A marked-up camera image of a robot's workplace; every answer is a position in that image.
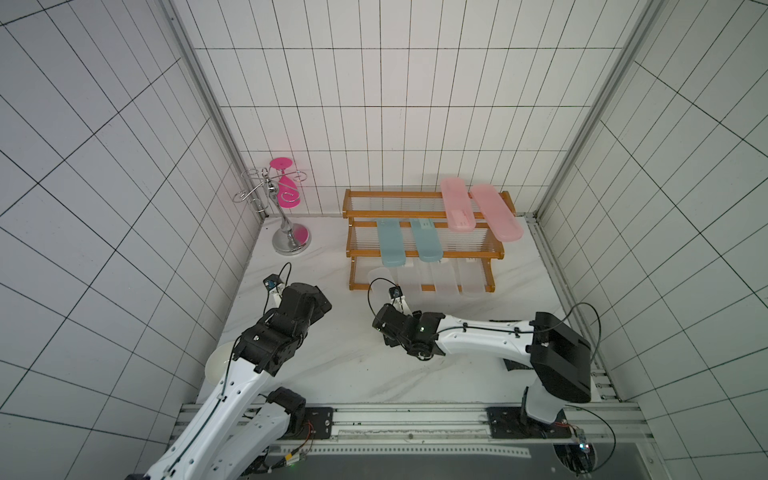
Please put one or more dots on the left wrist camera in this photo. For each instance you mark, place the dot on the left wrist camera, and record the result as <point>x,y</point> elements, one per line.
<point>272,282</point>

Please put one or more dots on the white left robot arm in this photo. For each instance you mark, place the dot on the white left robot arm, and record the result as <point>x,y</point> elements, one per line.
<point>207,449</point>

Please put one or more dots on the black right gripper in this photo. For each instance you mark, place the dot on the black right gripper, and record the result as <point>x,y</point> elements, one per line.
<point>387,322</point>

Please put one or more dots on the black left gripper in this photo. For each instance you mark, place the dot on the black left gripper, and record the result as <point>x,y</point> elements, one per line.
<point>317,312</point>

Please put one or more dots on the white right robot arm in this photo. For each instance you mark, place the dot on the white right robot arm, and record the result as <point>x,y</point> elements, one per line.
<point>560,357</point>

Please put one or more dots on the chrome stand with pink ornaments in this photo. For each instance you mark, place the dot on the chrome stand with pink ornaments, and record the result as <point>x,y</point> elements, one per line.
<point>276,189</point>

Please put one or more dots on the wooden two-tier shelf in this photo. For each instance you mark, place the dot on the wooden two-tier shelf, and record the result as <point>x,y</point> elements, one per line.
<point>362,208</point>

